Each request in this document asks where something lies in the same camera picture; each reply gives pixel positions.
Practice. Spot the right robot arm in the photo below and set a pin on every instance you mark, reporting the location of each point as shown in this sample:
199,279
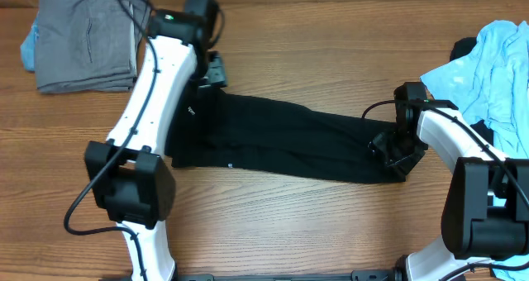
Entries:
485,217

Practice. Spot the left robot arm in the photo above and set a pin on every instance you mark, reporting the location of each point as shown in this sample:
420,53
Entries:
128,176

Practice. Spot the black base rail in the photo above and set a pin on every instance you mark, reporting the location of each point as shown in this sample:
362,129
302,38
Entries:
281,277

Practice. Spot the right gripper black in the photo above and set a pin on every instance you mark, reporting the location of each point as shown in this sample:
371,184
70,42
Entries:
406,165

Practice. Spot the black garment under blue shirt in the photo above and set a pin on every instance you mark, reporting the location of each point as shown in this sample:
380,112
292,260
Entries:
462,48

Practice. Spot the folded blue garment under trousers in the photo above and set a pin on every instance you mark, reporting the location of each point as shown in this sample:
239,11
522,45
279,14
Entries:
28,47

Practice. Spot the black polo shirt with logo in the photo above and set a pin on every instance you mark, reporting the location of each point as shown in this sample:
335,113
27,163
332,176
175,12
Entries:
212,128

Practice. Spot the folded grey trousers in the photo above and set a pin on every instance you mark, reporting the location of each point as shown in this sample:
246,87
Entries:
88,45

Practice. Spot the light blue t-shirt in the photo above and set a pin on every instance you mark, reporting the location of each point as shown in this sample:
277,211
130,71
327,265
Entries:
491,84

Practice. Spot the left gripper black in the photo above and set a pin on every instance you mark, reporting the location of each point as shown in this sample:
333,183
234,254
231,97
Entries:
219,78

